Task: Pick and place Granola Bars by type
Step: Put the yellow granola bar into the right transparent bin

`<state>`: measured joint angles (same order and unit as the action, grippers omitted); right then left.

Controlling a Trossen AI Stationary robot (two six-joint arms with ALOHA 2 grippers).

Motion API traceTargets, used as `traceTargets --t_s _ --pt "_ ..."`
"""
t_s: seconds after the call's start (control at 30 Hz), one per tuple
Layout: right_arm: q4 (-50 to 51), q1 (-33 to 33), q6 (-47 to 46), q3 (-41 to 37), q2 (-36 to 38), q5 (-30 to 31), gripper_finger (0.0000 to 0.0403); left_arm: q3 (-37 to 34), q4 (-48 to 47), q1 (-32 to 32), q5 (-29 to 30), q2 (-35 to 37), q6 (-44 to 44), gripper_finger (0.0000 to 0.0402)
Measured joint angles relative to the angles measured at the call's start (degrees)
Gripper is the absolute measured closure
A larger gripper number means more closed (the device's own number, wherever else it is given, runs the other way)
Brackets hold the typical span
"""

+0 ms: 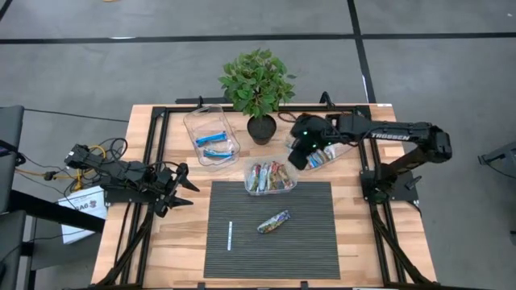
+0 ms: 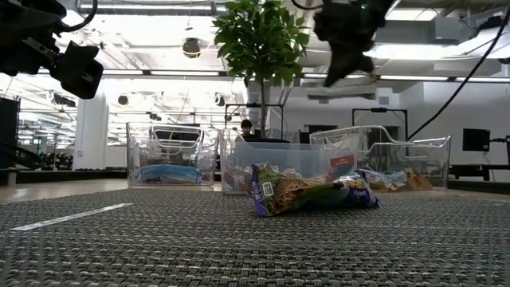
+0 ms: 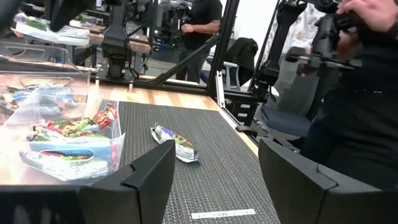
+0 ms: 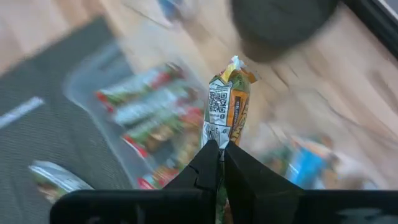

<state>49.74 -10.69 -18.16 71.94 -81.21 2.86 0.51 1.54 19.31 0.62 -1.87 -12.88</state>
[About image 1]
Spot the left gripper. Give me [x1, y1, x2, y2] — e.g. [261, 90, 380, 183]
[141, 162, 200, 218]

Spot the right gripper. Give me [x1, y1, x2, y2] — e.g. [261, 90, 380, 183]
[288, 114, 335, 171]

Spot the red green granola bar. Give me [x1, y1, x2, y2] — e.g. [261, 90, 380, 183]
[266, 162, 279, 192]
[275, 163, 286, 191]
[281, 164, 295, 191]
[247, 164, 261, 193]

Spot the blue red-tipped granola bar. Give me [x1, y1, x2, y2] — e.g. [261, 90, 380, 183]
[258, 164, 270, 193]

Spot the small frosted plastic bin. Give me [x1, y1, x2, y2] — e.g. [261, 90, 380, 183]
[243, 155, 298, 197]

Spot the wide clear plastic bin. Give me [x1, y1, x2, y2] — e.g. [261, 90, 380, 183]
[285, 114, 357, 172]

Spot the narrow clear plastic bin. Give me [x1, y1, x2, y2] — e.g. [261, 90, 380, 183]
[183, 104, 242, 167]

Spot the green potted plant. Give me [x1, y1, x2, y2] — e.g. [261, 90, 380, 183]
[217, 48, 298, 146]

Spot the dark ribbed placemat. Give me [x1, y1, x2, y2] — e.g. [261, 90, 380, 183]
[203, 180, 341, 280]

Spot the white printed paper sheet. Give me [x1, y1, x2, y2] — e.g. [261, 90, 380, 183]
[58, 184, 109, 246]

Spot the black floor beam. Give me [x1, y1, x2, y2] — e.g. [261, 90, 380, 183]
[7, 188, 106, 234]

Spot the grey metal stand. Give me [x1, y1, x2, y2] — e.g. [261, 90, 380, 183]
[477, 140, 516, 190]

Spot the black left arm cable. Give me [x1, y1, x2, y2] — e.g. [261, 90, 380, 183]
[66, 136, 181, 194]

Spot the black aluminium rig frame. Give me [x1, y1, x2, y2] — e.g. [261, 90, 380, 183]
[94, 91, 436, 289]

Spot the yellow cable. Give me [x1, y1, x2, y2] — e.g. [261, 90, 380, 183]
[15, 144, 108, 193]

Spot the thin black floor cable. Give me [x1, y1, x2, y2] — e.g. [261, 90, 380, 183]
[23, 107, 131, 122]

